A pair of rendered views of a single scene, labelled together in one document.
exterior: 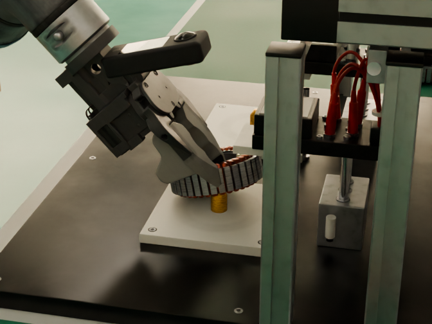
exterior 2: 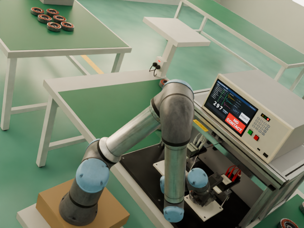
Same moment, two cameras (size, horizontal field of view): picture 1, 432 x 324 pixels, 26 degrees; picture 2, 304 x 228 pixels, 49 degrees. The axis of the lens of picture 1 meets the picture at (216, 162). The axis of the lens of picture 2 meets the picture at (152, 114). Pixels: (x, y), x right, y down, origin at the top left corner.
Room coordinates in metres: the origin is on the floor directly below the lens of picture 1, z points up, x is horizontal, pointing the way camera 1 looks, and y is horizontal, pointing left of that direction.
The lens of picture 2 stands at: (0.82, 1.28, 1.91)
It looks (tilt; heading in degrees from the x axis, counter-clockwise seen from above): 32 degrees down; 295
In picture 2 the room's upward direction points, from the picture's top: 22 degrees clockwise
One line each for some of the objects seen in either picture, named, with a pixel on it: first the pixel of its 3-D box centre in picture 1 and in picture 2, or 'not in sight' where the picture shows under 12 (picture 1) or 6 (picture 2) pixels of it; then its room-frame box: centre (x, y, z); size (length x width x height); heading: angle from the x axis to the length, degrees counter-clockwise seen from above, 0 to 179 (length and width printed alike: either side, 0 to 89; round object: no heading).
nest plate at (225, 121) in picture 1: (256, 131); (172, 170); (1.20, -0.06, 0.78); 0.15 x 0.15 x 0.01; 77
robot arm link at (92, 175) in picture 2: not in sight; (90, 180); (1.29, 0.53, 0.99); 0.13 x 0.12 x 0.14; 121
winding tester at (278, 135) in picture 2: not in sight; (262, 110); (1.00, -0.34, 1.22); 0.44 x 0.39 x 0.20; 167
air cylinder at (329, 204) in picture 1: (342, 210); (221, 191); (0.93, -0.14, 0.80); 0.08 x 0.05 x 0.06; 167
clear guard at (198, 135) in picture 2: not in sight; (192, 134); (1.19, -0.06, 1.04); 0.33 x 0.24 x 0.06; 77
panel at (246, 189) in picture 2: not in sight; (227, 154); (1.02, -0.28, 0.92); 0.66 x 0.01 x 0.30; 167
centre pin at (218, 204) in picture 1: (218, 198); not in sight; (0.96, 0.00, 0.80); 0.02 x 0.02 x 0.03
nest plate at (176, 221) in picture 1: (218, 213); (203, 203); (0.96, 0.00, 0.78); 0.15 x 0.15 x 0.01; 77
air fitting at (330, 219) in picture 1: (330, 228); not in sight; (0.89, -0.13, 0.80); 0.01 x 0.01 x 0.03; 77
